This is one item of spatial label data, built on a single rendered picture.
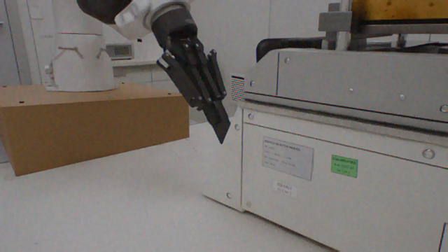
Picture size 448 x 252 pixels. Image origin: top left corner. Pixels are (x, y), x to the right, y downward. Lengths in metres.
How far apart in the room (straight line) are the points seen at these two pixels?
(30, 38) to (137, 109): 2.54
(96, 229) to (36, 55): 2.83
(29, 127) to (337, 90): 0.56
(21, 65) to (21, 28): 0.29
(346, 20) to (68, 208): 0.48
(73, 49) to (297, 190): 0.67
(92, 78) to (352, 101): 0.68
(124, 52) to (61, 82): 2.07
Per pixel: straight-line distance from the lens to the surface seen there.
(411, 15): 0.44
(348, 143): 0.40
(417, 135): 0.37
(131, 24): 0.62
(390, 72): 0.38
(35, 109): 0.73
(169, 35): 0.59
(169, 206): 0.56
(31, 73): 3.30
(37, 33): 3.29
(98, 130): 0.77
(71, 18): 0.92
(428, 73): 0.37
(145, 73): 2.95
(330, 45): 0.50
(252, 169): 0.48
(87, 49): 0.92
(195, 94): 0.55
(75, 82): 0.92
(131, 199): 0.59
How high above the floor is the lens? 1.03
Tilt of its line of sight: 17 degrees down
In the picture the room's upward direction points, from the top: straight up
